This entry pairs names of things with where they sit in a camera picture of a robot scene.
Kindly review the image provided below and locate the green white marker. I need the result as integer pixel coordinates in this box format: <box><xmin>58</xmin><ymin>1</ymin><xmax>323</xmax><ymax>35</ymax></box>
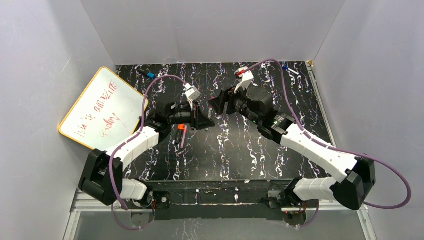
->
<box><xmin>208</xmin><ymin>105</ymin><xmax>214</xmax><ymax>119</ymax></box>

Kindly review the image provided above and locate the pink marker pen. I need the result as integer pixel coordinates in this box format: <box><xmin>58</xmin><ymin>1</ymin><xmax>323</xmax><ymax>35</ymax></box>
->
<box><xmin>179</xmin><ymin>125</ymin><xmax>188</xmax><ymax>149</ymax></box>

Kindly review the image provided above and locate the orange black marker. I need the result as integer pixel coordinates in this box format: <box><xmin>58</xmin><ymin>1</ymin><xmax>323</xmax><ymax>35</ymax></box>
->
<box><xmin>173</xmin><ymin>128</ymin><xmax>184</xmax><ymax>145</ymax></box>

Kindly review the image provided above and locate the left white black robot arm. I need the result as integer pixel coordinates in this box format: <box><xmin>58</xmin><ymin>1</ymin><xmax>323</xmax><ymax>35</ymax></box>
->
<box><xmin>78</xmin><ymin>101</ymin><xmax>216</xmax><ymax>206</ymax></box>

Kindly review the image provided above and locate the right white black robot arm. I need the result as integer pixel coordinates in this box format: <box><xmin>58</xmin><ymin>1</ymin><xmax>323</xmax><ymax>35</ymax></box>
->
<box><xmin>209</xmin><ymin>86</ymin><xmax>376</xmax><ymax>211</ymax></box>

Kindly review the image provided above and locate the blue capped white marker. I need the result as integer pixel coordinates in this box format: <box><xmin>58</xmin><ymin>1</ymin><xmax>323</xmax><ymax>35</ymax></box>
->
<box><xmin>282</xmin><ymin>65</ymin><xmax>299</xmax><ymax>76</ymax></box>

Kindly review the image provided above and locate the blue black marker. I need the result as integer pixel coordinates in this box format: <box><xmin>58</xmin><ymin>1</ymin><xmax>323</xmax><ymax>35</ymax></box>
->
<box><xmin>139</xmin><ymin>70</ymin><xmax>156</xmax><ymax>79</ymax></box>

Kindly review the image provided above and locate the yellow framed whiteboard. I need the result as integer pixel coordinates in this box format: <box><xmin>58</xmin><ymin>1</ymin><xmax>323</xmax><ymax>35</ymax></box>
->
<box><xmin>58</xmin><ymin>66</ymin><xmax>149</xmax><ymax>150</ymax></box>

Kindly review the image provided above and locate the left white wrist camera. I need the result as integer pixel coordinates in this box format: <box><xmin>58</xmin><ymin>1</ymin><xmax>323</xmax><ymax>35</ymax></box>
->
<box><xmin>184</xmin><ymin>83</ymin><xmax>201</xmax><ymax>109</ymax></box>

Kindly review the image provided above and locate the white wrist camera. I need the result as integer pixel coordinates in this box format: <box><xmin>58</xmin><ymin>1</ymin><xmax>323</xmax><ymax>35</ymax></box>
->
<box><xmin>184</xmin><ymin>83</ymin><xmax>201</xmax><ymax>109</ymax></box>
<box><xmin>234</xmin><ymin>66</ymin><xmax>254</xmax><ymax>94</ymax></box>

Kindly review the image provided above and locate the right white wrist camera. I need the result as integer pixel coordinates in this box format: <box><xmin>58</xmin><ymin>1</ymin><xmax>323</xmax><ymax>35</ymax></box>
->
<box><xmin>234</xmin><ymin>66</ymin><xmax>254</xmax><ymax>94</ymax></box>

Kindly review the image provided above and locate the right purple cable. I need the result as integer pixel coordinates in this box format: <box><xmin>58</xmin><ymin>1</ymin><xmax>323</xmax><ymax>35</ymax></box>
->
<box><xmin>236</xmin><ymin>58</ymin><xmax>413</xmax><ymax>229</ymax></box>

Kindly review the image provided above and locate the purple cable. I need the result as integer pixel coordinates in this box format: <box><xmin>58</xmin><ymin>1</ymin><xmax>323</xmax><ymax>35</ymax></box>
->
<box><xmin>236</xmin><ymin>58</ymin><xmax>413</xmax><ymax>229</ymax></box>
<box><xmin>109</xmin><ymin>74</ymin><xmax>191</xmax><ymax>232</ymax></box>

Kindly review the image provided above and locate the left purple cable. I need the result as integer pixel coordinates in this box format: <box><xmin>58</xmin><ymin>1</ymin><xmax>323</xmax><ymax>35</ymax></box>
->
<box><xmin>109</xmin><ymin>74</ymin><xmax>191</xmax><ymax>232</ymax></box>

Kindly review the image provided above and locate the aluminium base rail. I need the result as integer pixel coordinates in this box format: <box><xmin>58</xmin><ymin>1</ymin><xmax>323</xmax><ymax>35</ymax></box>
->
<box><xmin>70</xmin><ymin>187</ymin><xmax>369</xmax><ymax>213</ymax></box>

